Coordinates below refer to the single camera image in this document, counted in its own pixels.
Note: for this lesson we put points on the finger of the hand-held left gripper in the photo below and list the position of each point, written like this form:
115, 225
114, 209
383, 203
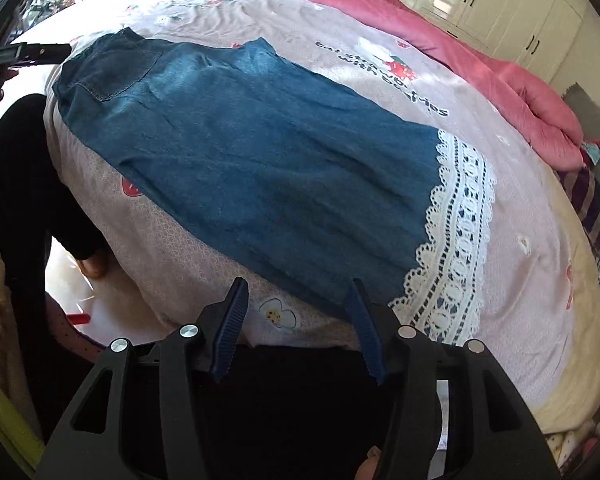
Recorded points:
35, 52

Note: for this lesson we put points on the person's black clothing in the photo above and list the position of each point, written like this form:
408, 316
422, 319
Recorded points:
25, 185

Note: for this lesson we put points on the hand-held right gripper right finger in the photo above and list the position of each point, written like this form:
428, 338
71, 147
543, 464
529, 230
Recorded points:
367, 340

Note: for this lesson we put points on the small blue patterned cloth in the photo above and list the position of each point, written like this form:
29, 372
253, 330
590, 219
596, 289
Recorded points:
591, 152

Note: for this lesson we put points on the person's bare foot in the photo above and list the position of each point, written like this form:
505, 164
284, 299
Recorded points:
96, 267

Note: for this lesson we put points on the pink comforter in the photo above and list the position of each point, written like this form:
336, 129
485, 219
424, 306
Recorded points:
430, 25

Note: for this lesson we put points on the pink strawberry print bed cover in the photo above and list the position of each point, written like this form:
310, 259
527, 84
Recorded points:
355, 60

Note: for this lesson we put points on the small red object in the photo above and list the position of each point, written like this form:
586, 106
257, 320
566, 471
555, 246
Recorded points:
79, 318

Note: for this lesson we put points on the grey padded headboard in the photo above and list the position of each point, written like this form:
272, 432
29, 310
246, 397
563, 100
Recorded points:
592, 125

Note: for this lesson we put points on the cream fluffy cloth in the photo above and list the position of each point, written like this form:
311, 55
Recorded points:
0, 320

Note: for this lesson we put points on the yellow-green object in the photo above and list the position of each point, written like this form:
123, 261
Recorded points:
5, 420

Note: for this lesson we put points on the white paper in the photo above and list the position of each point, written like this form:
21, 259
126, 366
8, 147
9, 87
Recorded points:
443, 410

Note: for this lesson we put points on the blue jeans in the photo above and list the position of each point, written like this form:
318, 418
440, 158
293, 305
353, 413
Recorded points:
260, 160

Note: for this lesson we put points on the yellow bed sheet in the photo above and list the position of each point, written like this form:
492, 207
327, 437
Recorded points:
575, 360

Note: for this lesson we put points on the person's right hand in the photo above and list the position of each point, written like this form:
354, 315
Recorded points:
370, 465

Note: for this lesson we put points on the pink dotted cloth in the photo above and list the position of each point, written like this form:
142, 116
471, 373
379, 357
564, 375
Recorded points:
72, 335

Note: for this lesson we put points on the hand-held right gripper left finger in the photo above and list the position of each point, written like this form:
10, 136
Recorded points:
230, 332

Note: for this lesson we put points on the white wardrobe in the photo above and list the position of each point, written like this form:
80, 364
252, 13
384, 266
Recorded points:
505, 5

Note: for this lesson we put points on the striped pillow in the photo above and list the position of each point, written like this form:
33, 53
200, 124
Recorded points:
590, 200

